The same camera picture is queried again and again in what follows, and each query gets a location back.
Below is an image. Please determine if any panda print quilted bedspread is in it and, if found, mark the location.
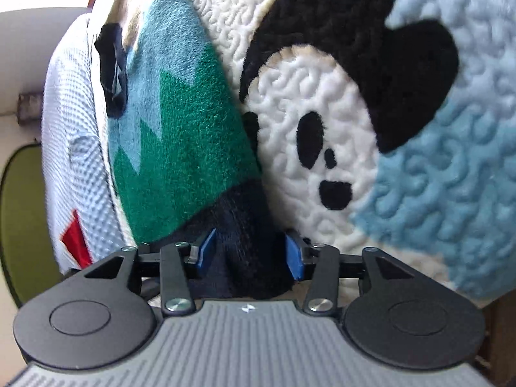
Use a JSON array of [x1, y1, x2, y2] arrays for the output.
[[88, 0, 516, 303]]

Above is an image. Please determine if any red cloth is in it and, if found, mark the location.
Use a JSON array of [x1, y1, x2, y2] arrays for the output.
[[60, 210, 92, 269]]

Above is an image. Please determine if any light blue dotted blanket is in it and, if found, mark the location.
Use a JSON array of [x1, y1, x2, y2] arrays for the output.
[[41, 14, 134, 273]]

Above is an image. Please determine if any green navy knit cardigan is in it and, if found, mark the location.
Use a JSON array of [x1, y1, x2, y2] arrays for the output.
[[94, 0, 293, 300]]

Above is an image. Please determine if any green chair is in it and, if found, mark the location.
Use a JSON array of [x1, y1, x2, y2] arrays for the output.
[[1, 143, 61, 308]]

